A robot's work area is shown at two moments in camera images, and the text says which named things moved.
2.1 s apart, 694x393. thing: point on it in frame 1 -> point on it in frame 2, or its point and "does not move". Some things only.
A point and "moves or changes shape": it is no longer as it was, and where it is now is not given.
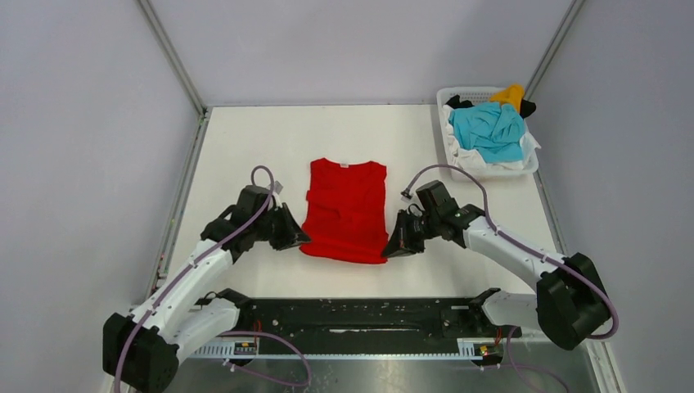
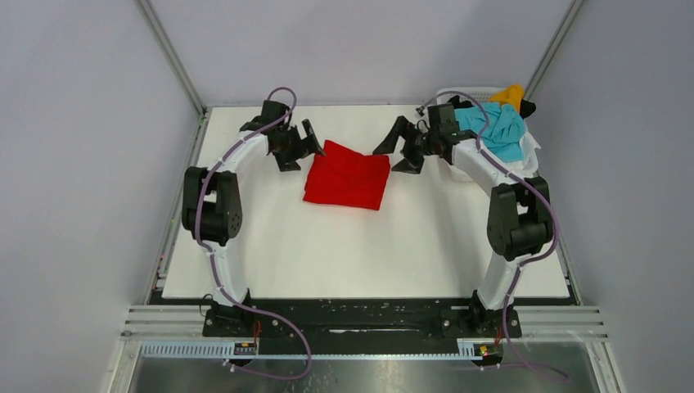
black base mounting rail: [363, 319] does not move
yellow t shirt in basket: [512, 95] does not move
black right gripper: [408, 232] -> [410, 145]
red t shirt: [345, 214] moves or changes shape
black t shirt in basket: [526, 106] does not move
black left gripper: [293, 235] -> [287, 162]
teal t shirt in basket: [496, 131] does not move
